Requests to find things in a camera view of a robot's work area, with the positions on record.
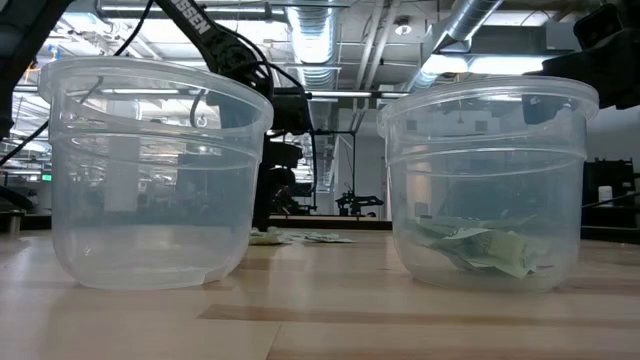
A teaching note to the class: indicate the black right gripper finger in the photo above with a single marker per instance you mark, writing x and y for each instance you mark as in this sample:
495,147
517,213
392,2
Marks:
550,67

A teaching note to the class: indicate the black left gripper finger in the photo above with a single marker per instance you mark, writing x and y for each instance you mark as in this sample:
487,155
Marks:
262,200

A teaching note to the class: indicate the banknotes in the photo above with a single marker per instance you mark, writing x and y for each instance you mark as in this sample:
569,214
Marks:
267,238
500,252

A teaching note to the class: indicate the green white sweetener packet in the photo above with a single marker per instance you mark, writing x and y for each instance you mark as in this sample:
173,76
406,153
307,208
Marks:
465,222
337,238
425,232
307,235

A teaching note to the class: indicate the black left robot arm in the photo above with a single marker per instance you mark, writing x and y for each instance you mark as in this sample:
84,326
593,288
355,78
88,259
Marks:
210,37

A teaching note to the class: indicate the bright ceiling light panel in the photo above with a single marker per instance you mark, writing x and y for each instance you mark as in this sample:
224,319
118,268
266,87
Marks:
500,64

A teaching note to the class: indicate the wooden background table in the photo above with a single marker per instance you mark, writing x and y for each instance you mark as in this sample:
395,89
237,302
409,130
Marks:
330,222

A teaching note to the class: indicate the small black background robot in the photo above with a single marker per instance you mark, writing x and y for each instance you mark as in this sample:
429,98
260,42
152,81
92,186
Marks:
357,202

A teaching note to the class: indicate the black shelf unit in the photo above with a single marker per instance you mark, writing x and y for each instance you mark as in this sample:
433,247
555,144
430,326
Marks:
610,172

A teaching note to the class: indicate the clear round plastic container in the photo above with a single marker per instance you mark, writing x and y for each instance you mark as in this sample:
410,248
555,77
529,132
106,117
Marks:
487,190
150,250

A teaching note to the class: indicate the white cup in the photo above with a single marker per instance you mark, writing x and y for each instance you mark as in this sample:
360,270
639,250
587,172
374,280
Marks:
605,196

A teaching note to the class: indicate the round ceiling fixture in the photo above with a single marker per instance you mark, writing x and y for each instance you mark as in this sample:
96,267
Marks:
402,27

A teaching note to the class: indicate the slim silver spiral duct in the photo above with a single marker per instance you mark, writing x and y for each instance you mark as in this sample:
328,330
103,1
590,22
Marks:
465,17

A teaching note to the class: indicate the large ribbed silver duct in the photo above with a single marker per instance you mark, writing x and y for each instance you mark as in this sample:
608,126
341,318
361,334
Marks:
312,35

